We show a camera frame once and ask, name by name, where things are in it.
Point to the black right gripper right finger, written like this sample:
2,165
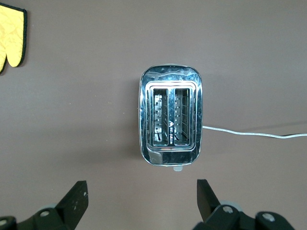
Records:
211,210

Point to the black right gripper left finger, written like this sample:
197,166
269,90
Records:
72,203

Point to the brown table cover cloth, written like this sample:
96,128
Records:
72,119

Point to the silver two-slot toaster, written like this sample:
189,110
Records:
168,76

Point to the yellow quilted oven mitt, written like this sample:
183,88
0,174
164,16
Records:
12,36

